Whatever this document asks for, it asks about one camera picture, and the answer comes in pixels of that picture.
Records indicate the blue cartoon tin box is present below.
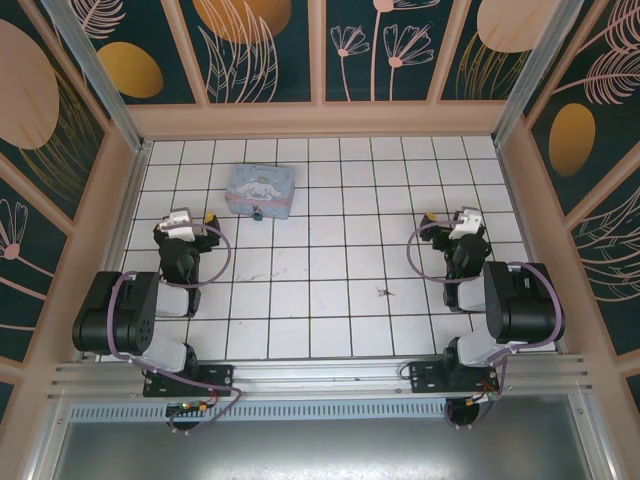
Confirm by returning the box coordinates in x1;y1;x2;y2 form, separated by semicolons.
222;162;298;222

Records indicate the grey metal sheet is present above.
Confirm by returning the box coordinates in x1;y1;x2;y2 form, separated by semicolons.
28;393;617;480

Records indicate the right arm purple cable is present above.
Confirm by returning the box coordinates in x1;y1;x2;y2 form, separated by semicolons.
406;221;567;432

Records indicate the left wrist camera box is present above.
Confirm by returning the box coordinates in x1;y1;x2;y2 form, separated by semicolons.
159;208;207;239

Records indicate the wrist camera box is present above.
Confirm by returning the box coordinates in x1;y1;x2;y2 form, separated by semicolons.
159;208;207;239
447;208;484;241

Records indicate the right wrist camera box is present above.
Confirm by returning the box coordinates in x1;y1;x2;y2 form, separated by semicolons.
447;208;484;241

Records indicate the aluminium table edge rail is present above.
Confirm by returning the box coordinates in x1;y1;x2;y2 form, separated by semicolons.
101;141;152;274
493;140;569;354

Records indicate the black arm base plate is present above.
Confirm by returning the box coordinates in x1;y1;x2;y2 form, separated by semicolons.
408;360;502;395
142;363;237;399

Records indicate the wide aluminium mounting rail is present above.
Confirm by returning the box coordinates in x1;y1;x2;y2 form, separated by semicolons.
46;353;597;402

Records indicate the aluminium frame post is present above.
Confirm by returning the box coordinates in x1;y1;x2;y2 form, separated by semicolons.
491;0;587;147
38;0;152;154

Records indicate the slotted grey cable duct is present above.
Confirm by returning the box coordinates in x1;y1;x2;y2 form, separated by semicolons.
66;402;577;422

